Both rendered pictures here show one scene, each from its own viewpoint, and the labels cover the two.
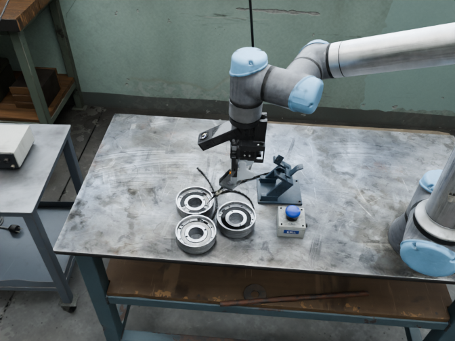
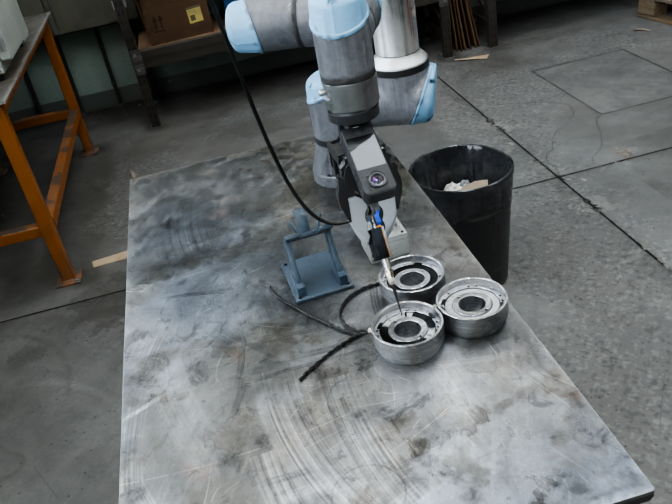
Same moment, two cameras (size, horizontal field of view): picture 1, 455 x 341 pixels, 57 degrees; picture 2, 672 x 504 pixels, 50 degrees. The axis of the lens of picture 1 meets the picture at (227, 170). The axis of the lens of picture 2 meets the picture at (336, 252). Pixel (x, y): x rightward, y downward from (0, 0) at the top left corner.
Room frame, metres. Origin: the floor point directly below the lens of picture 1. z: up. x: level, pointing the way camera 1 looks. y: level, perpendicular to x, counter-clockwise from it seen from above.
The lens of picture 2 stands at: (1.00, 0.89, 1.49)
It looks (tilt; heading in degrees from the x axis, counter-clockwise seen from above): 32 degrees down; 260
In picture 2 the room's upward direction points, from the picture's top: 11 degrees counter-clockwise
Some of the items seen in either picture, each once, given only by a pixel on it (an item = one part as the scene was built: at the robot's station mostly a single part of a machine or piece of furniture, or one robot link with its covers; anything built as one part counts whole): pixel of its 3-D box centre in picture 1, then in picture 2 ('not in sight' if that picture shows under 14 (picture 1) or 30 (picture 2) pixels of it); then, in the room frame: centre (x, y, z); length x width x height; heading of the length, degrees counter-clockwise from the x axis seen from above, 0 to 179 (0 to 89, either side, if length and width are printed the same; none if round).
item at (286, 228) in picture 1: (292, 222); (382, 236); (0.73, -0.18, 0.82); 0.08 x 0.07 x 0.05; 88
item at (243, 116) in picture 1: (245, 107); (348, 92); (0.78, -0.03, 1.15); 0.08 x 0.08 x 0.05
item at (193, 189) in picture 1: (194, 204); (408, 333); (0.78, 0.09, 0.82); 0.10 x 0.10 x 0.04
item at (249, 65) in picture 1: (249, 77); (342, 33); (0.78, -0.04, 1.23); 0.09 x 0.08 x 0.11; 64
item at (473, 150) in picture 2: not in sight; (464, 223); (0.21, -1.09, 0.21); 0.34 x 0.34 x 0.43
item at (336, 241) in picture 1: (284, 186); (296, 281); (0.90, -0.17, 0.79); 1.20 x 0.60 x 0.02; 88
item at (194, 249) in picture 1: (196, 235); (472, 308); (0.68, 0.08, 0.82); 0.10 x 0.10 x 0.04
